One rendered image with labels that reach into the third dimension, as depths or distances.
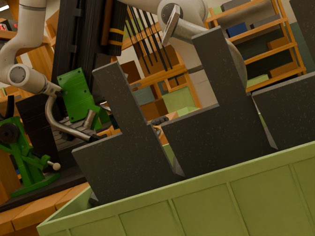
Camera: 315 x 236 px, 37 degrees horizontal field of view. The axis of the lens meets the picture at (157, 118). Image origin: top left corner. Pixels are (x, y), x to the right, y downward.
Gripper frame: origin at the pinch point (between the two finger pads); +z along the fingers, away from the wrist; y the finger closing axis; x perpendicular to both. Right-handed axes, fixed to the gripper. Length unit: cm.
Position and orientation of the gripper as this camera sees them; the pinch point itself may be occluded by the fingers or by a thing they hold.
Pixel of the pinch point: (54, 91)
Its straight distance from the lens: 197.0
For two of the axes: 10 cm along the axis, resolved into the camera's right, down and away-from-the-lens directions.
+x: -4.5, 8.9, -0.3
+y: -8.7, -4.3, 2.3
